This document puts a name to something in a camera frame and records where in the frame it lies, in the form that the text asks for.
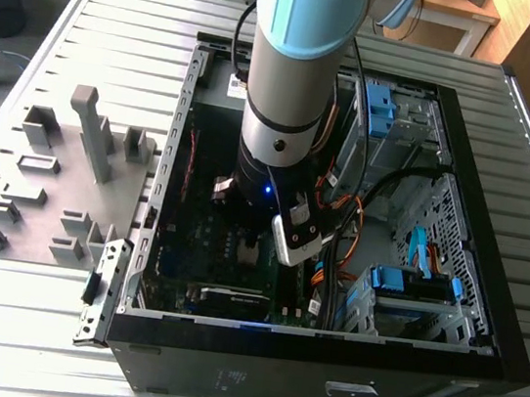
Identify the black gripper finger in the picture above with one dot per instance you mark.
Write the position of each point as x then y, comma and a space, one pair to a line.
222, 192

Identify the silver CPU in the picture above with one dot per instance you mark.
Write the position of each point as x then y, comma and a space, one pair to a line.
247, 259

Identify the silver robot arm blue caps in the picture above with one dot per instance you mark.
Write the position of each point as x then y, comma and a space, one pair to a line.
283, 102

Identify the green motherboard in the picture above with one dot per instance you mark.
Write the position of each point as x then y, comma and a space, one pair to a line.
208, 250

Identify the black graphics card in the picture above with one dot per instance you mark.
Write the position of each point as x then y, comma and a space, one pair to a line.
231, 298

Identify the grey power supply unit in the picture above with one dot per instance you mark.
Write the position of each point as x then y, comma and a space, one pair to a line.
216, 85

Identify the black RAM slot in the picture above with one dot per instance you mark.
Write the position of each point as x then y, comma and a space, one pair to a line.
282, 295
293, 296

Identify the grey parts rack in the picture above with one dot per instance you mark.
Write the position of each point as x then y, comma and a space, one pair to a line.
99, 150

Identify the grey drive cage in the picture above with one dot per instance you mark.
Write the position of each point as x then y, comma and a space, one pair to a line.
400, 148

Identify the blue disk carrier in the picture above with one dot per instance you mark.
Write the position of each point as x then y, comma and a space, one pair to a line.
387, 280

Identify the black open PC case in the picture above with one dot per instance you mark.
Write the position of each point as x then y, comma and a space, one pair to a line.
270, 372

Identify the black hard disk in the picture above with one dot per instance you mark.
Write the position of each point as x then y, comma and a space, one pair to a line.
427, 288

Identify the grey disk bay cage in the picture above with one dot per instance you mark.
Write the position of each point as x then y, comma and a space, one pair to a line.
461, 330

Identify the wooden desk white legs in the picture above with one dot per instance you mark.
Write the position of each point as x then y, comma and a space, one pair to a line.
475, 3

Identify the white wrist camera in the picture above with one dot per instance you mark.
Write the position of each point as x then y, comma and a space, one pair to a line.
295, 249

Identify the blue plastic drive bracket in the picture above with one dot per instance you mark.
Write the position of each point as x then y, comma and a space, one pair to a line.
380, 101

